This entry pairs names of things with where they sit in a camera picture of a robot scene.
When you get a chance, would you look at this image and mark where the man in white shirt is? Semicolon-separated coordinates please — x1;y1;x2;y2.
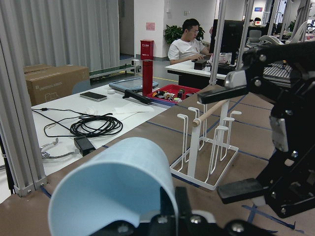
168;18;212;65

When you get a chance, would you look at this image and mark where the black computer monitor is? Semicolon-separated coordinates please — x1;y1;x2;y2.
220;20;244;53

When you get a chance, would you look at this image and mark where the metal reacher grabber tool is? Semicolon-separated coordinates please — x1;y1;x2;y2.
39;138;79;159

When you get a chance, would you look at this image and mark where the red parts bin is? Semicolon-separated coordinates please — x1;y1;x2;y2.
147;84;200;106

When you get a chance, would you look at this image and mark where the white wire cup rack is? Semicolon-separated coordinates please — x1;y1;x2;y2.
170;100;241;190

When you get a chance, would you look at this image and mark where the brown cardboard box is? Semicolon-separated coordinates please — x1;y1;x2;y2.
25;65;90;106

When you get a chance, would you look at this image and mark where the green potted plant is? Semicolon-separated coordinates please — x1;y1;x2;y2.
164;25;205;45

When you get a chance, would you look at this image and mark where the blue teach pendant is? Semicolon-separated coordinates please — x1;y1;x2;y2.
108;77;143;92

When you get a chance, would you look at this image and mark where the black smartphone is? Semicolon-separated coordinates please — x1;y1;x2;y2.
79;91;107;101

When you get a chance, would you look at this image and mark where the coiled black cable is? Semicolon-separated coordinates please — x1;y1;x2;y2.
31;108;124;138

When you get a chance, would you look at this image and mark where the red fire cabinet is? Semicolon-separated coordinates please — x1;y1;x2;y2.
140;39;154;60

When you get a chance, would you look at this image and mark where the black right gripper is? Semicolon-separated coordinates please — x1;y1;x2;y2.
197;42;315;218

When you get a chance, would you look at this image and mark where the black power adapter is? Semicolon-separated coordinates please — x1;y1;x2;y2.
74;136;95;156

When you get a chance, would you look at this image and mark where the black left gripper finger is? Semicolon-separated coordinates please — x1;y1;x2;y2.
160;187;192;217

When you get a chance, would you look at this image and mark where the aluminium frame post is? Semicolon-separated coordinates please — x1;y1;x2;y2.
0;31;47;197

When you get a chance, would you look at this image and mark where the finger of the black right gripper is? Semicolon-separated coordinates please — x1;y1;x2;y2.
217;178;266;204

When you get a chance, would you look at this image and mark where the red thermos bottle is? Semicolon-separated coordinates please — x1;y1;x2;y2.
142;59;153;96

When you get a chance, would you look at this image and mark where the light blue plastic cup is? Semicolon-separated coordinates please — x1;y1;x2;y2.
48;137;178;236

